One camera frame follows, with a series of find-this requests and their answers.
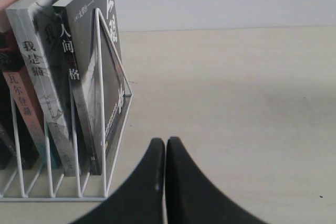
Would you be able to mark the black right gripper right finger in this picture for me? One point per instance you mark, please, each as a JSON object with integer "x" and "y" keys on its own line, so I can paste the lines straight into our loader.
{"x": 191, "y": 197}

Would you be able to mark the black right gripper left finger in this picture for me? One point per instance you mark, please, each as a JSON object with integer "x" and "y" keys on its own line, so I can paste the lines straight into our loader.
{"x": 140, "y": 198}

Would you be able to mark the black grey cover book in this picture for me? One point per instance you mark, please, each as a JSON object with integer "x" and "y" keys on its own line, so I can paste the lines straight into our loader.
{"x": 78, "y": 39}

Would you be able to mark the pink red spine book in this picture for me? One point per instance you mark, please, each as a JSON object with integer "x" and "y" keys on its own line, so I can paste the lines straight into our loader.
{"x": 18, "y": 97}

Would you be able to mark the grey white spine book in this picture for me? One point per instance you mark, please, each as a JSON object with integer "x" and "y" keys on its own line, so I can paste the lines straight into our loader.
{"x": 38, "y": 32}

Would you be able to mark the white wire book rack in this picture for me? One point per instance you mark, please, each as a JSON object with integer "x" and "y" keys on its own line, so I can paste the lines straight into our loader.
{"x": 100, "y": 24}

